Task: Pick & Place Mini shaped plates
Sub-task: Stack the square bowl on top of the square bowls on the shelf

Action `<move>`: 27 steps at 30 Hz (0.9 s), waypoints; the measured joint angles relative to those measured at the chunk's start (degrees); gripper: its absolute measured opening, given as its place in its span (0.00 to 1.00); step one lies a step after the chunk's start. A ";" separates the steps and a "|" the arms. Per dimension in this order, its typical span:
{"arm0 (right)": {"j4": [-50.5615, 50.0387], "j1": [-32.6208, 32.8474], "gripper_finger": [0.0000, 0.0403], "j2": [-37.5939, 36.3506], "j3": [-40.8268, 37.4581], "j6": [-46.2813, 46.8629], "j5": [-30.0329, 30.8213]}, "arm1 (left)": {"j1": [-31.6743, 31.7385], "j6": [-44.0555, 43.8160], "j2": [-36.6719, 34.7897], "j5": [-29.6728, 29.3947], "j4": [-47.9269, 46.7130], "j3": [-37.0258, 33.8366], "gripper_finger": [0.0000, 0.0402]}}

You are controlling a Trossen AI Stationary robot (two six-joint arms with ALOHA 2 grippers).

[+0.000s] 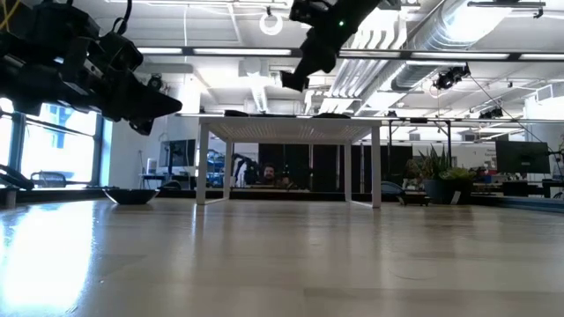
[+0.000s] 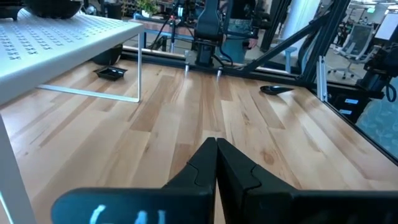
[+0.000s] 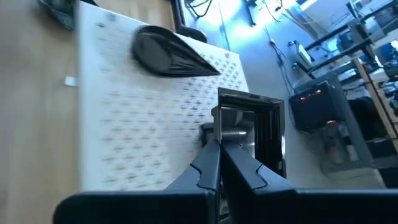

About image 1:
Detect dark rounded chair back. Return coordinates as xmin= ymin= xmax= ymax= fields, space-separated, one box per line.
xmin=158 ymin=180 xmax=182 ymax=198

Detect black slanted bar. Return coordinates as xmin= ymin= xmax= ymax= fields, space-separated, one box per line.
xmin=0 ymin=163 xmax=35 ymax=190

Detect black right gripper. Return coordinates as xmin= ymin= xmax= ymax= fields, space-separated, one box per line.
xmin=280 ymin=21 xmax=353 ymax=92

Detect black square footed plate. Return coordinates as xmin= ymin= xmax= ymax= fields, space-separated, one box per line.
xmin=397 ymin=191 xmax=432 ymax=207

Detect white ring ceiling lamp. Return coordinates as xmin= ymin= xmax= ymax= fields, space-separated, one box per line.
xmin=258 ymin=11 xmax=285 ymax=37

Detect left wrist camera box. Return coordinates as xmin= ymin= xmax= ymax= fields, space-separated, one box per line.
xmin=97 ymin=31 xmax=145 ymax=75

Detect black aluminium table frame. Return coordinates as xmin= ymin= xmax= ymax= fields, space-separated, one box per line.
xmin=0 ymin=187 xmax=564 ymax=213

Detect large black monitor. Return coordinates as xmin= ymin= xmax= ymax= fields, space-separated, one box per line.
xmin=494 ymin=140 xmax=552 ymax=175

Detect potted green succulent plant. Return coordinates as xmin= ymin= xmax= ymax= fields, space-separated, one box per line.
xmin=407 ymin=144 xmax=477 ymax=206

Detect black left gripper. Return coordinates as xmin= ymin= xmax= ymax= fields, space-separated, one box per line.
xmin=56 ymin=41 xmax=183 ymax=136

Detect white perforated shelf riser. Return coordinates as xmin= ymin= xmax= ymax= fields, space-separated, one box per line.
xmin=195 ymin=114 xmax=383 ymax=210

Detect black monitor on stand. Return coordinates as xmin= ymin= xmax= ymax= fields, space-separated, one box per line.
xmin=159 ymin=139 xmax=197 ymax=168

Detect black ceiling device cluster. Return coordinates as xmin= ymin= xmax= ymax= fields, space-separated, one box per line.
xmin=434 ymin=64 xmax=471 ymax=91

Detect person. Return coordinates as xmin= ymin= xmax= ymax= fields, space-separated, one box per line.
xmin=255 ymin=163 xmax=292 ymax=188

